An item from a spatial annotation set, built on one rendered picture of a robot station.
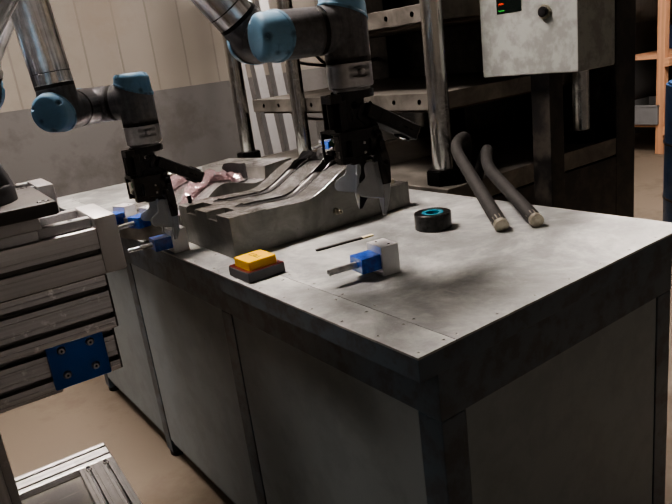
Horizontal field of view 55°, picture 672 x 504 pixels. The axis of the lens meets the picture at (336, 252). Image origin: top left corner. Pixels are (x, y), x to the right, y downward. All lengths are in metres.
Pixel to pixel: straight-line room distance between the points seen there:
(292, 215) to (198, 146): 2.96
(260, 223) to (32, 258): 0.53
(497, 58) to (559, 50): 0.19
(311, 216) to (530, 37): 0.75
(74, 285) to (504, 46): 1.27
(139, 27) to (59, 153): 0.89
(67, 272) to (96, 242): 0.06
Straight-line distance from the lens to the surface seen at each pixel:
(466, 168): 1.59
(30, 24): 1.40
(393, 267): 1.17
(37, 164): 4.12
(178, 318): 1.77
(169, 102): 4.30
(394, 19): 2.07
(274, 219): 1.42
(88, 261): 1.07
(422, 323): 0.96
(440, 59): 1.88
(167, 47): 4.33
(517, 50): 1.84
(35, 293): 1.07
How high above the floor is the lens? 1.19
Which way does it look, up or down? 17 degrees down
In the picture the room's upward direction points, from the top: 7 degrees counter-clockwise
